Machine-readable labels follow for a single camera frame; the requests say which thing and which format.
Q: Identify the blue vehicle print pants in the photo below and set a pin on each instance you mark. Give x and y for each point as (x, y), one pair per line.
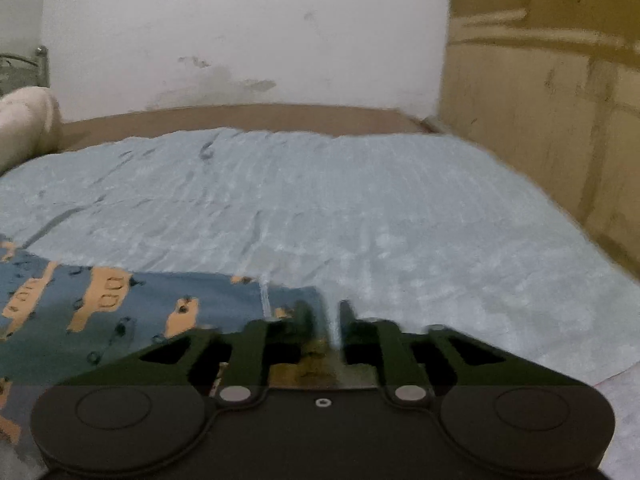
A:
(60, 345)

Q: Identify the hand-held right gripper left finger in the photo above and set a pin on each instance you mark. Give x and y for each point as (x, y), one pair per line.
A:
(301, 322)

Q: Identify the cardboard wall panel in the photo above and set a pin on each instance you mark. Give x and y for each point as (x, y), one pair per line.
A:
(540, 110)

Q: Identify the grey metal headboard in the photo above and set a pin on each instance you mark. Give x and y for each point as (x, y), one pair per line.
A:
(35, 67)

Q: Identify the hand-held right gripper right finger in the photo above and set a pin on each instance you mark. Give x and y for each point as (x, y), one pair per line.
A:
(346, 322)

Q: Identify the cream comforter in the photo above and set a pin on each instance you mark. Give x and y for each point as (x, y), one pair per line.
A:
(25, 120)

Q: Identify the light blue blanket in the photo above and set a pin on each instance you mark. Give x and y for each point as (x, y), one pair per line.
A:
(350, 210)

